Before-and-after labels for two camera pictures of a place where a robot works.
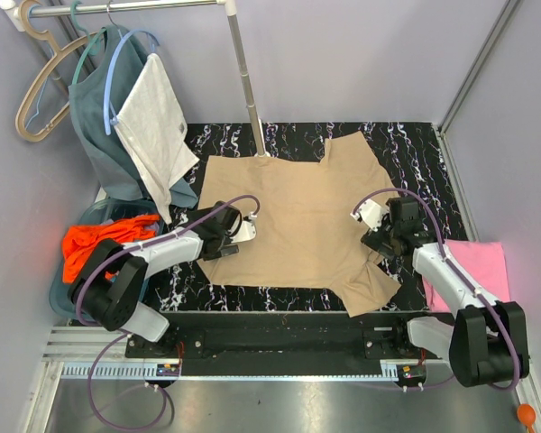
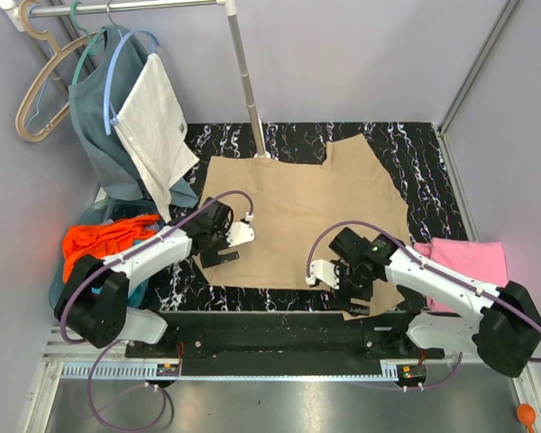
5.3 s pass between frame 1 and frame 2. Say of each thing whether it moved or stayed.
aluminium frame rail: stayed
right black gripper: moved
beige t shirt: stayed
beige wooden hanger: stayed
